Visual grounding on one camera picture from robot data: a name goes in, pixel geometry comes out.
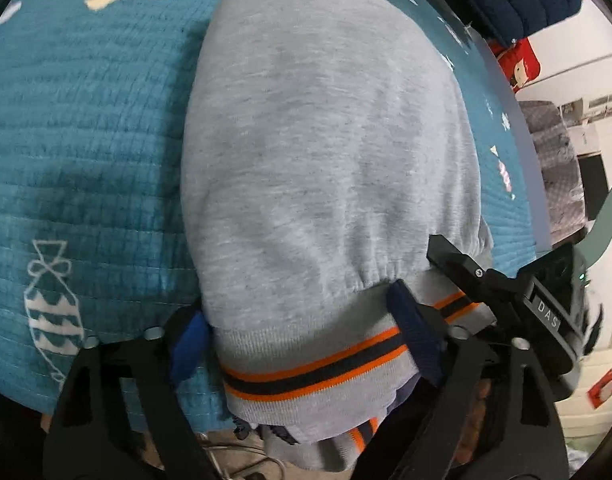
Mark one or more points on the grey checkered cushion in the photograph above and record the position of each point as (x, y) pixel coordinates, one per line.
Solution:
(559, 169)

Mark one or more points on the red cartoon pillow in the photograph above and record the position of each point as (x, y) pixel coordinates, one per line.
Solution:
(519, 62)

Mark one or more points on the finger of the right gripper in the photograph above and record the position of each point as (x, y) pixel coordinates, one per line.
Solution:
(489, 287)

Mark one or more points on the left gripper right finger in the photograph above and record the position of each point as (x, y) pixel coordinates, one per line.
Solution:
(482, 407)

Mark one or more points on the teal quilted bedspread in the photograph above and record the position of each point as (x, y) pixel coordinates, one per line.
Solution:
(91, 112)

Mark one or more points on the grey and navy sweatshirt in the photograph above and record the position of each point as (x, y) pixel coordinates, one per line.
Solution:
(326, 141)

